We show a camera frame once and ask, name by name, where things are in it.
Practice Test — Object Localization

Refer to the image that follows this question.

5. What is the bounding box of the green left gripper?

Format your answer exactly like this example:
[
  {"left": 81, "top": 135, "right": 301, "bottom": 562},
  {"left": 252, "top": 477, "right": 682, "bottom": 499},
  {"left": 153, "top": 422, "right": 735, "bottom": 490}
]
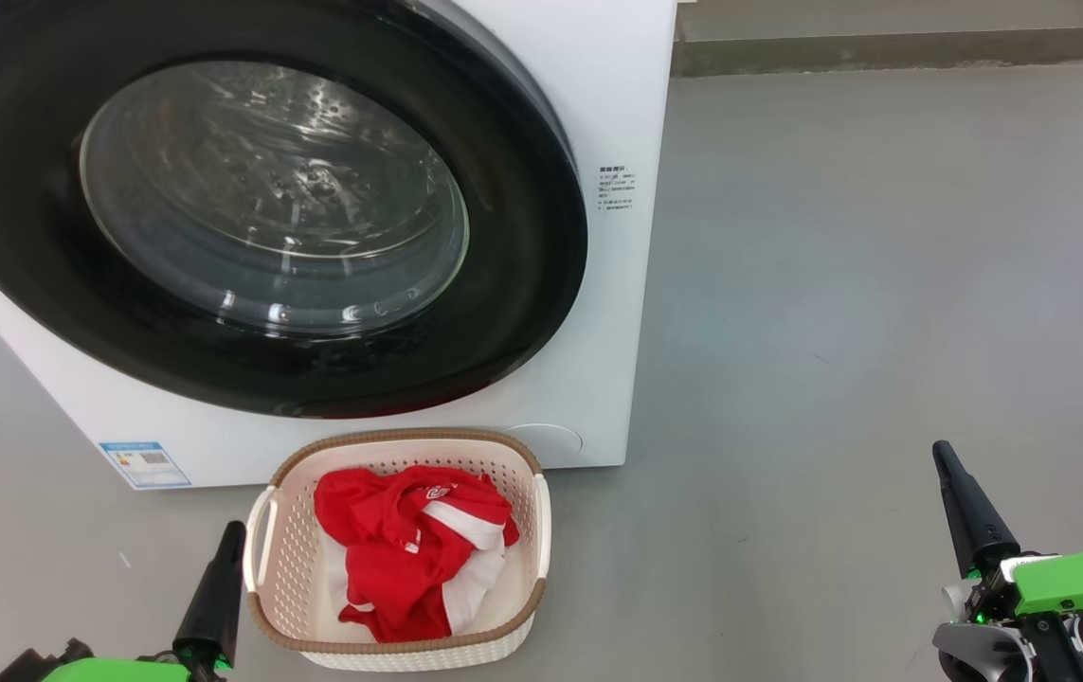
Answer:
[{"left": 41, "top": 520, "right": 248, "bottom": 682}]

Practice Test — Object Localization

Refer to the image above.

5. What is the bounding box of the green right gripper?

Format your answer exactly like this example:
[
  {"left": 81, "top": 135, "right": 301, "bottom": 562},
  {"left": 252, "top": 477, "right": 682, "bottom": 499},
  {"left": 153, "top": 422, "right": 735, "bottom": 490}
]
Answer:
[{"left": 930, "top": 440, "right": 1083, "bottom": 631}]

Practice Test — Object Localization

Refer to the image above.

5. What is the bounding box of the red and white garment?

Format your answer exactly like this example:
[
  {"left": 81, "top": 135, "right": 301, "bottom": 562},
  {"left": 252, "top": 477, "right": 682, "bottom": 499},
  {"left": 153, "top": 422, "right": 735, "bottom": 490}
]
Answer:
[{"left": 314, "top": 466, "right": 521, "bottom": 643}]

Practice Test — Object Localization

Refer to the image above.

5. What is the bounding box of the round black glass washer door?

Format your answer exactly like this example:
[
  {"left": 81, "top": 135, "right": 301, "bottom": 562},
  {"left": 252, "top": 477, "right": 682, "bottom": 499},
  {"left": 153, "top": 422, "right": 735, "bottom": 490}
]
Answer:
[{"left": 0, "top": 0, "right": 589, "bottom": 420}]

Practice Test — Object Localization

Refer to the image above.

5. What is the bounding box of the cream perforated laundry basket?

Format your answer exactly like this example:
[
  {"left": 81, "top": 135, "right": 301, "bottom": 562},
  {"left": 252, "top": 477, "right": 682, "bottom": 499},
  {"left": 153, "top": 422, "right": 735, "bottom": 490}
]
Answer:
[{"left": 243, "top": 427, "right": 553, "bottom": 672}]

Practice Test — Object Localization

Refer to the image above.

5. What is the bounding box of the white front-load washing machine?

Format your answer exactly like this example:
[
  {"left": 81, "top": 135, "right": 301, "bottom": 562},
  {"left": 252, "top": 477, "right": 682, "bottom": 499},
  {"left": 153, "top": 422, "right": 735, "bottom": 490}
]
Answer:
[{"left": 0, "top": 0, "right": 677, "bottom": 491}]

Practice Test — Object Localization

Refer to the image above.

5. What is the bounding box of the perforated steel washer drum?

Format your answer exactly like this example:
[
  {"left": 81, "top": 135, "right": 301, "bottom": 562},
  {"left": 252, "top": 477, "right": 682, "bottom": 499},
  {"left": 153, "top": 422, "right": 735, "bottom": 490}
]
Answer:
[{"left": 80, "top": 62, "right": 471, "bottom": 337}]

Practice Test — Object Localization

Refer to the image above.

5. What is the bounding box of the blue energy label sticker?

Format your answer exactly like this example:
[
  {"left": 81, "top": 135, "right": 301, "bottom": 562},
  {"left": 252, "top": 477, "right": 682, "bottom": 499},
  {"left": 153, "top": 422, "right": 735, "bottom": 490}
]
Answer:
[{"left": 99, "top": 441, "right": 192, "bottom": 490}]

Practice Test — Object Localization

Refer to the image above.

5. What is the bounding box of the round white filter cover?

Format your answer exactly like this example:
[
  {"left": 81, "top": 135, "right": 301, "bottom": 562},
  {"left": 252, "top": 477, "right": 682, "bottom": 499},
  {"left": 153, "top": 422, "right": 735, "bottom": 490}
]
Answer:
[{"left": 503, "top": 423, "right": 584, "bottom": 458}]

